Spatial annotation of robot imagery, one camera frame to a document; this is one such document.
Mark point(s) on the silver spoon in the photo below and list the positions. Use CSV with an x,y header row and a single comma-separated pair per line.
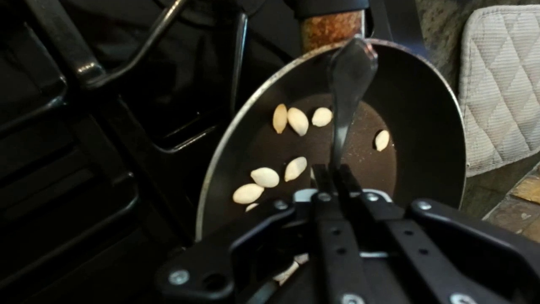
x,y
350,72

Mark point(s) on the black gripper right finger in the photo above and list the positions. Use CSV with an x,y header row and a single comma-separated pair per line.
x,y
405,246

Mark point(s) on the white quilted pot holder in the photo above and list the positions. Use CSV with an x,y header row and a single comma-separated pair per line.
x,y
500,84

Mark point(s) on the black frying pan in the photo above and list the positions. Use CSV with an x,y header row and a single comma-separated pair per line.
x,y
415,111

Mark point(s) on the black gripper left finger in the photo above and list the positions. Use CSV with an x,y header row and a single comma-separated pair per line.
x,y
338,253

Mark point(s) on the pale nut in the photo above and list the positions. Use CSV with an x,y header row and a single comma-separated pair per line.
x,y
279,118
382,140
265,177
321,116
297,121
247,192
296,167

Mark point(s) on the black gas stove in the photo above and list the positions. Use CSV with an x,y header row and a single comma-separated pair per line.
x,y
56,168

